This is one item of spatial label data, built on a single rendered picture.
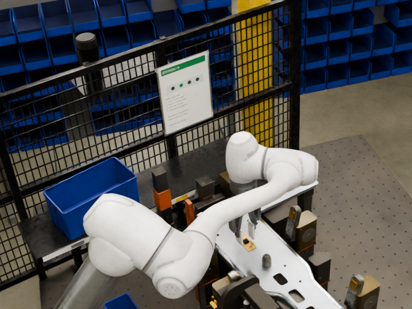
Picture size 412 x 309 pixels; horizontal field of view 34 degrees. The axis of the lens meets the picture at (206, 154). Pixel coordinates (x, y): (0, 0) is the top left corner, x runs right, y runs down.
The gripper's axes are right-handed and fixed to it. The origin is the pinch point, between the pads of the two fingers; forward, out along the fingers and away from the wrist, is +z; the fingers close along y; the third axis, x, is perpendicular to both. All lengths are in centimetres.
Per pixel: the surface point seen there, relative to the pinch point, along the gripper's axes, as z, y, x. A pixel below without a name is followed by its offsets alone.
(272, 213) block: 6.7, 17.6, 8.6
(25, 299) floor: 105, -65, 116
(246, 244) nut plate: 4.4, -0.3, -1.0
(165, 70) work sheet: -39, 3, 54
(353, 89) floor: 104, 204, 169
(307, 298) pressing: 4.7, 2.1, -31.9
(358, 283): -4.7, 13.6, -42.1
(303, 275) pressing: 4.7, 7.0, -23.3
